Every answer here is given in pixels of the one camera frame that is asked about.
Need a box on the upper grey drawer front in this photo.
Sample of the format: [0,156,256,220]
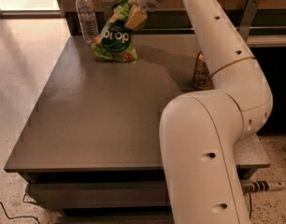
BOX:
[26,181,169,210]

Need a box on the clear plastic water bottle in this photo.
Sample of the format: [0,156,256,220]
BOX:
[76,0,99,46]

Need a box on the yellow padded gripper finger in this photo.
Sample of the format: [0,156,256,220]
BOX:
[125,5,148,31]

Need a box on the grey drawer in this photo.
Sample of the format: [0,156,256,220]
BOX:
[55,216,174,224]
[26,181,169,210]

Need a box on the metal bracket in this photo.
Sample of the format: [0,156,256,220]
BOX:
[102,0,116,21]
[238,0,262,41]

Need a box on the green rice chip bag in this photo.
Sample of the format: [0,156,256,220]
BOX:
[91,0,139,63]

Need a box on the right metal bracket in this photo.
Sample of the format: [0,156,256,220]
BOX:
[238,0,262,41]

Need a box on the thin black hanging cable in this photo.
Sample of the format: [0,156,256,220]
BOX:
[247,191,253,221]

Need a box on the lower grey drawer front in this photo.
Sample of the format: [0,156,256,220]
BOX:
[55,216,174,224]

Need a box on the left metal bracket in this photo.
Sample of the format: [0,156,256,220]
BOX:
[102,0,116,21]

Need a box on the striped cable connector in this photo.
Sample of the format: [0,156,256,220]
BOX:
[240,180,286,193]

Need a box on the horizontal metal rail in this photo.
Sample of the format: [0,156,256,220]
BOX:
[140,26,286,35]

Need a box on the black floor cable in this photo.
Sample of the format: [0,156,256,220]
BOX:
[0,201,42,224]

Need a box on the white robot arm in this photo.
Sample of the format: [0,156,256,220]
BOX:
[130,0,273,224]

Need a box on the gold soda can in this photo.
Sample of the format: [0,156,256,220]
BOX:
[193,52,212,91]

